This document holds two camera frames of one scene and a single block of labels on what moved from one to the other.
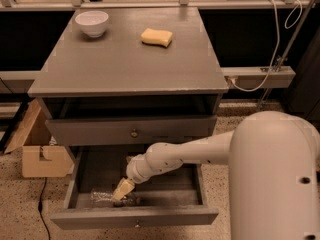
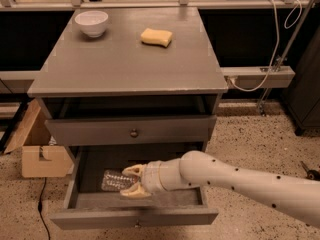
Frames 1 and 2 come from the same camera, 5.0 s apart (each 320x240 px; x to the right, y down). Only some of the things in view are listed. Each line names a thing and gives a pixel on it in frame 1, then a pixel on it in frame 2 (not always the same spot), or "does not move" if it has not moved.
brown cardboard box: (41, 157) does not move
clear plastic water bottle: (103, 198) -> (116, 180)
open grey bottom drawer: (173, 196) does not move
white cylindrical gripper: (134, 171) -> (151, 177)
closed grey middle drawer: (129, 130) does not move
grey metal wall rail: (253, 77) does not move
